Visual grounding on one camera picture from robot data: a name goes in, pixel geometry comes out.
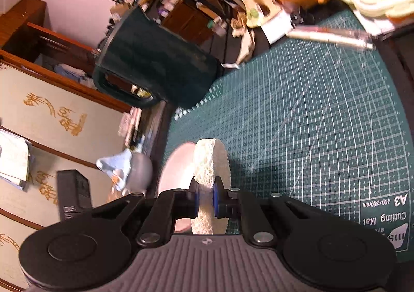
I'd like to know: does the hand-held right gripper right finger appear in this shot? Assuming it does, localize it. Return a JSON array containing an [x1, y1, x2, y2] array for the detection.
[[212, 177, 328, 246]]

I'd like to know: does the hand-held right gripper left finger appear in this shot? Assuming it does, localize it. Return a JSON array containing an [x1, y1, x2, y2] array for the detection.
[[86, 178, 200, 246]]

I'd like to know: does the white bowl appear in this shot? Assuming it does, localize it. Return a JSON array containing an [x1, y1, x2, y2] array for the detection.
[[157, 143, 198, 234]]

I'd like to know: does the pale yellow sponge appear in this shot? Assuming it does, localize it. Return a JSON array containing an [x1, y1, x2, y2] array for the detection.
[[191, 138, 230, 235]]

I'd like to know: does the white folded towel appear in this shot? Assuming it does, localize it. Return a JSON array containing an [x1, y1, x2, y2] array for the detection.
[[0, 129, 33, 191]]

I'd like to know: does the pile of books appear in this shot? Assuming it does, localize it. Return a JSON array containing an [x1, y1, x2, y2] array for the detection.
[[118, 108, 143, 150]]

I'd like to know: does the wardrobe with gold calligraphy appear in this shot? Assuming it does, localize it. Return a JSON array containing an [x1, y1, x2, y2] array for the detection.
[[0, 0, 133, 289]]

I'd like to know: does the green cutting mat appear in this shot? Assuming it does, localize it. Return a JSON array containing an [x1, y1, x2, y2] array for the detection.
[[162, 9, 411, 263]]

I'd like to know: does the dark green kettle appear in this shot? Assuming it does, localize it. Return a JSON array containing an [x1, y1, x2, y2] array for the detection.
[[92, 6, 224, 110]]

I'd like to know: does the beige cloth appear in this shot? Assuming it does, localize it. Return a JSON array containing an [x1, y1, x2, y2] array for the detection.
[[230, 17, 256, 64]]

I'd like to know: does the small green-capped bottle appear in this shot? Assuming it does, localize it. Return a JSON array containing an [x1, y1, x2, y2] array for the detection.
[[207, 19, 227, 35]]

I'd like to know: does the white card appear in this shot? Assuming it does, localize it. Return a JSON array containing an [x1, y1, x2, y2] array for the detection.
[[261, 14, 293, 44]]

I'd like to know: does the cone mountain figurine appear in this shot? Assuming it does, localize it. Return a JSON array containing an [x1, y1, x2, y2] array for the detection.
[[238, 0, 283, 28]]

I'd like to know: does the white pen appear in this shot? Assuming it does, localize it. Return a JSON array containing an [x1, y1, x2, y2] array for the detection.
[[286, 28, 377, 51]]

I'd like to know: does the stack of white papers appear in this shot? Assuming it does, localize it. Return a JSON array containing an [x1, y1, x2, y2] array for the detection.
[[352, 9, 398, 39]]

